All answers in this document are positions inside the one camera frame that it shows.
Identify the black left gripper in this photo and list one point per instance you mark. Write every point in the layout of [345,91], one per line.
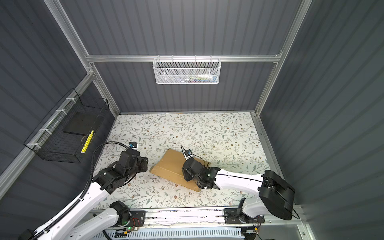
[144,162]

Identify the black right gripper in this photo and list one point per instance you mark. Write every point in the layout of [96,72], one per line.
[185,174]

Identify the brown cardboard box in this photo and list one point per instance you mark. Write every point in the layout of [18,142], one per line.
[170,168]

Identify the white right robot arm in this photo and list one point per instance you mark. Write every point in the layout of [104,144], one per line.
[271,193]

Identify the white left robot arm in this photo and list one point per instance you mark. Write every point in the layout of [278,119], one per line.
[65,225]

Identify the yellow marker pen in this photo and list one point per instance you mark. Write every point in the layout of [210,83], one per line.
[88,141]

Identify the items in white basket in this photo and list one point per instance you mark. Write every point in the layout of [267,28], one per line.
[205,78]

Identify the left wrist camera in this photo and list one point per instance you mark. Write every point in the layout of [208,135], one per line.
[133,146]

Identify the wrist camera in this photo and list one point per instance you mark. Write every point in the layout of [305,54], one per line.
[188,154]
[133,146]

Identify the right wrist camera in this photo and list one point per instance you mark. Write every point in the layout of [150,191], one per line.
[188,154]

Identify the white vented cable duct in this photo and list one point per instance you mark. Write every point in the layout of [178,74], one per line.
[215,233]

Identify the black wire mesh basket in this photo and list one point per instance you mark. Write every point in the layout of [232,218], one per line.
[62,137]

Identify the white wire mesh basket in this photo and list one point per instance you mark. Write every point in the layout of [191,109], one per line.
[168,73]

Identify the aluminium horizontal frame bar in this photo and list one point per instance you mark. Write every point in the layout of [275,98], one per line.
[183,58]

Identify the aluminium frame corner post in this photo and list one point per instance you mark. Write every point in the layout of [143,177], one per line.
[58,12]

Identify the aluminium right corner post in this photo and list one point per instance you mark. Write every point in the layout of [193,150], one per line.
[288,43]

